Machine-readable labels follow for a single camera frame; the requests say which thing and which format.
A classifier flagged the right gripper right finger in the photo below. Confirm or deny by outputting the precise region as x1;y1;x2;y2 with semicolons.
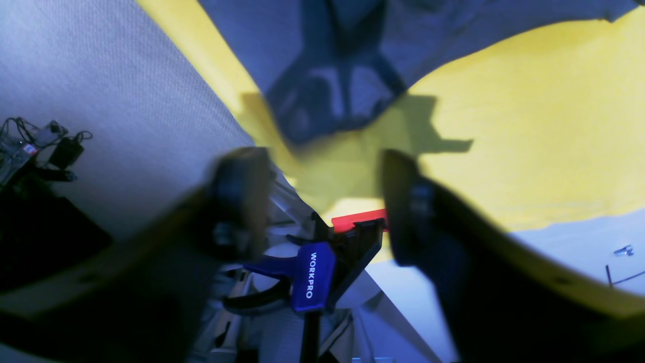
380;149;643;362

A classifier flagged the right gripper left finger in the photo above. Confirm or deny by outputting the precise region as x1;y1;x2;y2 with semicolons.
2;147;274;362

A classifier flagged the grey-blue T-shirt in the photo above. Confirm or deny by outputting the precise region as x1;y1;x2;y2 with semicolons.
200;1;643;146

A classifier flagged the yellow table cloth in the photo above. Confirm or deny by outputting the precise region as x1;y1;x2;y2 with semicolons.
138;1;643;230

